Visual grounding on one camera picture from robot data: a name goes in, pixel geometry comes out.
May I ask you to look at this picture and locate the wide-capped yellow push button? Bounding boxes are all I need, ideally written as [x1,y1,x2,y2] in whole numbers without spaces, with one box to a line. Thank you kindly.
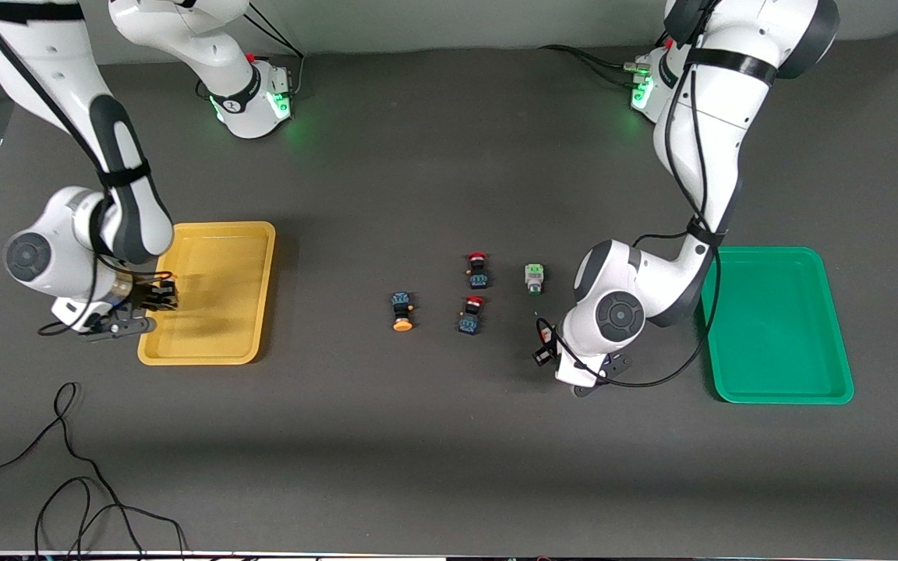
[391,291,416,333]

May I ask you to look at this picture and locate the yellow plastic tray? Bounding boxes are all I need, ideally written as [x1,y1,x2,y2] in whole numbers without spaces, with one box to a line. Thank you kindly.
[137,221,277,365]

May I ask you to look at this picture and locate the red push button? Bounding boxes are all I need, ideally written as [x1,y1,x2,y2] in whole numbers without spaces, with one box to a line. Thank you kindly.
[465,252,492,290]
[457,295,486,336]

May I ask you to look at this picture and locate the dark grey table mat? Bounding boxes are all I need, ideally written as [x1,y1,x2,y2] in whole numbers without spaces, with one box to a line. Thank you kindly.
[0,31,898,558]

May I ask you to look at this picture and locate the green plastic tray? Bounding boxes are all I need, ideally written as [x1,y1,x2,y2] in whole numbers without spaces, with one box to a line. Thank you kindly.
[698,246,855,404]

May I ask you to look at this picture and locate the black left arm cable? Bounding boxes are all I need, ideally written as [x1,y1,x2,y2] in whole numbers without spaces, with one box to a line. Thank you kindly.
[535,0,730,389]

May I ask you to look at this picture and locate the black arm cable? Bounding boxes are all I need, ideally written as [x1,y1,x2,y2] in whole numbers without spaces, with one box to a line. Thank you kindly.
[0,0,177,337]
[535,0,730,389]

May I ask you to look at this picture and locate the loose thin black cable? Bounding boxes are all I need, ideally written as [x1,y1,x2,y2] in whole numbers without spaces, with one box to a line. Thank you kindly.
[0,382,189,561]

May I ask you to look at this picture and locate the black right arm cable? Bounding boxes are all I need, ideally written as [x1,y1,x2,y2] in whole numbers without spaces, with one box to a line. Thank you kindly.
[0,0,177,337]

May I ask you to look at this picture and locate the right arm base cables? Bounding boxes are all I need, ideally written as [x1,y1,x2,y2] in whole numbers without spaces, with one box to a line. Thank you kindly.
[242,4,306,98]

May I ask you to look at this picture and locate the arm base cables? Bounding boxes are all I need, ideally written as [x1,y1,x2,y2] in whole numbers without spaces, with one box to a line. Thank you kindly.
[242,4,306,98]
[539,43,656,88]

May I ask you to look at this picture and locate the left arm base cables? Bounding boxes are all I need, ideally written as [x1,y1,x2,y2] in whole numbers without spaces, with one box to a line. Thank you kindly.
[539,43,656,88]

